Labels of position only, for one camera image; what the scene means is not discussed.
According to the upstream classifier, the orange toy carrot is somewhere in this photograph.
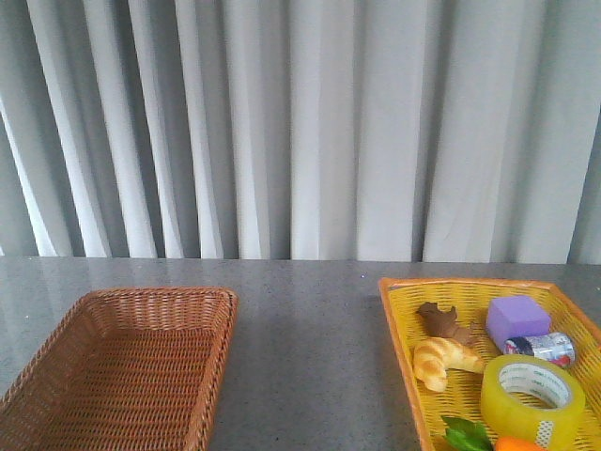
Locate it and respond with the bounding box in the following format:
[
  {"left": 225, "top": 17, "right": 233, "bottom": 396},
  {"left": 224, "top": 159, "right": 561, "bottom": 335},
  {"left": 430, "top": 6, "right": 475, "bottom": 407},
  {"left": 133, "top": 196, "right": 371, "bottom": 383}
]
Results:
[{"left": 440, "top": 414, "right": 549, "bottom": 451}]

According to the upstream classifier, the small blue labelled can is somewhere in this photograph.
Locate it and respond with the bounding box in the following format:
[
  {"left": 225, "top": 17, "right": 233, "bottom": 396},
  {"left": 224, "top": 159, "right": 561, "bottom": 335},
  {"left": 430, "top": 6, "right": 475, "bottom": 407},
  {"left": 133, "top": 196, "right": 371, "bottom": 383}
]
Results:
[{"left": 501, "top": 332, "right": 577, "bottom": 368}]

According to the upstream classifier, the yellow woven basket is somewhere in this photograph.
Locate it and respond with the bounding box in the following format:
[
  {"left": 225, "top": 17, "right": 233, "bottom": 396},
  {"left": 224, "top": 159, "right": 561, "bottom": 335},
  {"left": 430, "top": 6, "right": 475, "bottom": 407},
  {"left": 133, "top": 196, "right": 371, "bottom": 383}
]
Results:
[{"left": 379, "top": 278, "right": 600, "bottom": 450}]

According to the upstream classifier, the brown toy figure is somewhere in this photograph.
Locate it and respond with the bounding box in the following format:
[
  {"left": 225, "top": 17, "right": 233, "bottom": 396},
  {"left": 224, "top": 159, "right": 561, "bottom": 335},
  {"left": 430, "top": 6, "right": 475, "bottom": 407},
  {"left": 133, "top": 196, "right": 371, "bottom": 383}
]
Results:
[{"left": 416, "top": 302, "right": 477, "bottom": 347}]

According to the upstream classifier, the white pleated curtain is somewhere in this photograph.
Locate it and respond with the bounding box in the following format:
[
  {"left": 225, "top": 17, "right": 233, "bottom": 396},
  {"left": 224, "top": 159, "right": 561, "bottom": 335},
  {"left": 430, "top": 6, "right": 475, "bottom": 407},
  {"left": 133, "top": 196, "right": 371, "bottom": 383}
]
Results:
[{"left": 1, "top": 1, "right": 600, "bottom": 264}]

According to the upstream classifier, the purple foam cube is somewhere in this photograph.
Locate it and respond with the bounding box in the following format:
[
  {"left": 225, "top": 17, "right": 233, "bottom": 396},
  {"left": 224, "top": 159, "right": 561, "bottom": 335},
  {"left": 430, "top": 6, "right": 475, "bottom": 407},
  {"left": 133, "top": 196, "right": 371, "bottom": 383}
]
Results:
[{"left": 485, "top": 295, "right": 551, "bottom": 351}]

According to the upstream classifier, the yellow tape roll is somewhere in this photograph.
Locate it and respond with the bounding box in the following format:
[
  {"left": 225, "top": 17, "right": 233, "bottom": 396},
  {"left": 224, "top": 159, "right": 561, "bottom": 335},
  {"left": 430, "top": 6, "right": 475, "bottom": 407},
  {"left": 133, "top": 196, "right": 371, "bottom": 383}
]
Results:
[{"left": 480, "top": 354, "right": 586, "bottom": 450}]

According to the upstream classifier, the brown wicker basket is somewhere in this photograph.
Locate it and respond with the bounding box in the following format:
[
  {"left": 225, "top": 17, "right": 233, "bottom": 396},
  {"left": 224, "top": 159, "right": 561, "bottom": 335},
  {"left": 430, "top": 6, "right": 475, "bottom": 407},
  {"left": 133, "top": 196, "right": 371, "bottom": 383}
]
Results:
[{"left": 1, "top": 287, "right": 239, "bottom": 450}]

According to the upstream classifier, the toy croissant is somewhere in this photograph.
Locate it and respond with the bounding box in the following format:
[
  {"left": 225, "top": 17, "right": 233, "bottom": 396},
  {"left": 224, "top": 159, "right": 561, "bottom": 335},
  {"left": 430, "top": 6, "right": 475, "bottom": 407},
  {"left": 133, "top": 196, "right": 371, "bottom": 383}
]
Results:
[{"left": 413, "top": 337, "right": 485, "bottom": 393}]

